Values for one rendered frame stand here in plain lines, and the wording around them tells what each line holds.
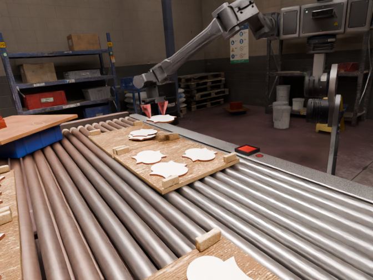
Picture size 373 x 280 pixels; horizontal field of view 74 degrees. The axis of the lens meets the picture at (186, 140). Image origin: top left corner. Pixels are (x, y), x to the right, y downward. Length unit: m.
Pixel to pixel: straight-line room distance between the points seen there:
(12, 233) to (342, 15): 1.52
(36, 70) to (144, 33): 2.73
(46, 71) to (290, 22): 4.48
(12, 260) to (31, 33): 5.39
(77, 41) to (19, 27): 1.07
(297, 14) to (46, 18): 5.11
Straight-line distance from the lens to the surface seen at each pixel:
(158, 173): 0.87
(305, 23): 1.49
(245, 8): 1.03
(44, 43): 5.89
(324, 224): 0.70
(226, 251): 0.56
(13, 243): 0.74
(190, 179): 0.83
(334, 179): 0.93
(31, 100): 5.17
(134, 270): 0.59
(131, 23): 6.59
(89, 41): 5.42
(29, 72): 5.21
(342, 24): 1.48
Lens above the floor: 1.31
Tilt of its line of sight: 18 degrees down
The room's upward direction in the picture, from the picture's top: 4 degrees counter-clockwise
